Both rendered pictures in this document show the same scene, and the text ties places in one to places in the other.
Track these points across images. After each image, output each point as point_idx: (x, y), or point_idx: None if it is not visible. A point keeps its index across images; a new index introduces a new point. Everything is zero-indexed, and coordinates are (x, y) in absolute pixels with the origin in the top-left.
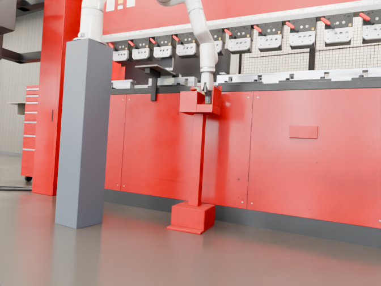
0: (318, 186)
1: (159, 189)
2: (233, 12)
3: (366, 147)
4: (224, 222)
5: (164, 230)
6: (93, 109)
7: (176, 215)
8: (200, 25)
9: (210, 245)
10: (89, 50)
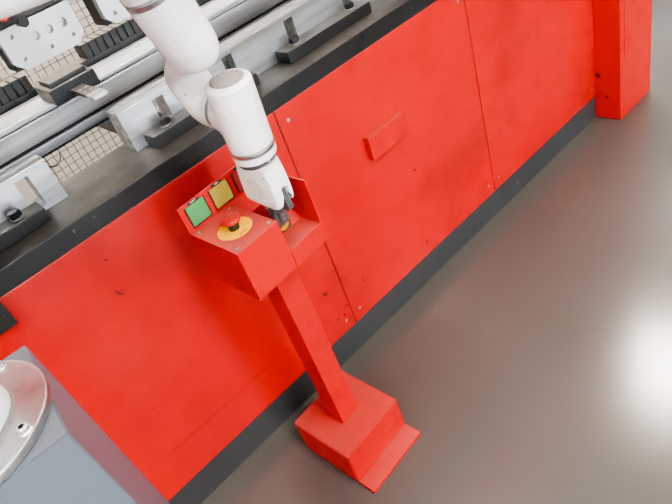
0: (426, 201)
1: (186, 467)
2: None
3: (457, 102)
4: None
5: (383, 499)
6: None
7: (361, 459)
8: (210, 36)
9: (487, 429)
10: (100, 462)
